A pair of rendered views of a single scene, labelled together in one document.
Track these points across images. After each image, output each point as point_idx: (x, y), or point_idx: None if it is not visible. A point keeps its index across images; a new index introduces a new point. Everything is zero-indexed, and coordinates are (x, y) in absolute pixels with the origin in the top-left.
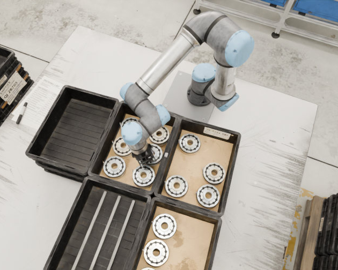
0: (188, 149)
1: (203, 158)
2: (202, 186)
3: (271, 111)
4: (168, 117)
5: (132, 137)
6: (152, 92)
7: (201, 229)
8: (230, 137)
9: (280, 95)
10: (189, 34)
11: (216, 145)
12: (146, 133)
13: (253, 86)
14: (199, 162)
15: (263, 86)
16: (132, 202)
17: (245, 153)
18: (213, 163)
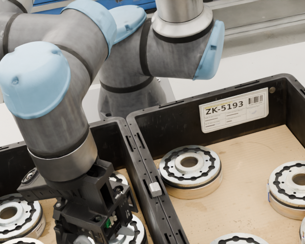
0: (197, 175)
1: (247, 181)
2: (303, 221)
3: (296, 76)
4: (111, 16)
5: (45, 65)
6: (30, 10)
7: None
8: (271, 101)
9: (286, 49)
10: None
11: (252, 145)
12: (76, 62)
13: (225, 62)
14: (245, 192)
15: (243, 53)
16: None
17: None
18: (280, 166)
